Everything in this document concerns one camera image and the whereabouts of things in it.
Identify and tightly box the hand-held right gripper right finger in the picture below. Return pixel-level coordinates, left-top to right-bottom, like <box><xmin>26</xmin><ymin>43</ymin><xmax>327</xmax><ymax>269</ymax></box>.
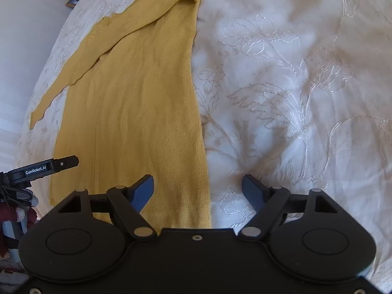
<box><xmin>238</xmin><ymin>174</ymin><xmax>339</xmax><ymax>239</ymax></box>

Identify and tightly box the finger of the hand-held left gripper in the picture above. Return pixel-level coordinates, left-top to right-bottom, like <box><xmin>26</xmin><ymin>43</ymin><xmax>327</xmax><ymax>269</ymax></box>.
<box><xmin>60</xmin><ymin>156</ymin><xmax>79</xmax><ymax>170</ymax></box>

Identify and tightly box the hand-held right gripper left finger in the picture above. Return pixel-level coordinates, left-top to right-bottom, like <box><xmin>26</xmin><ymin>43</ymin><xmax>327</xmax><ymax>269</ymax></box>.
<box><xmin>57</xmin><ymin>174</ymin><xmax>157</xmax><ymax>240</ymax></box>

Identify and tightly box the yellow knit sweater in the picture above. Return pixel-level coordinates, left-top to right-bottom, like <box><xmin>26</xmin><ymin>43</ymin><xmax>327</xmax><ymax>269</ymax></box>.
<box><xmin>30</xmin><ymin>0</ymin><xmax>212</xmax><ymax>230</ymax></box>

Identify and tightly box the dark red patterned cloth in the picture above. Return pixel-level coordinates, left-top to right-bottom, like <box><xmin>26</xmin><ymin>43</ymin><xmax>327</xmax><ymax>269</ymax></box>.
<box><xmin>0</xmin><ymin>202</ymin><xmax>37</xmax><ymax>224</ymax></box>

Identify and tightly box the white embroidered bedspread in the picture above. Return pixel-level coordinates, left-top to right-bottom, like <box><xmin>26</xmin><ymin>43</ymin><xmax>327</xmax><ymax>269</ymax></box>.
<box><xmin>15</xmin><ymin>0</ymin><xmax>392</xmax><ymax>288</ymax></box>

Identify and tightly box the black cable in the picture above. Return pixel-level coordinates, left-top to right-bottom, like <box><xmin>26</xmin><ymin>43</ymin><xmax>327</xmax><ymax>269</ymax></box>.
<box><xmin>0</xmin><ymin>173</ymin><xmax>34</xmax><ymax>239</ymax></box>

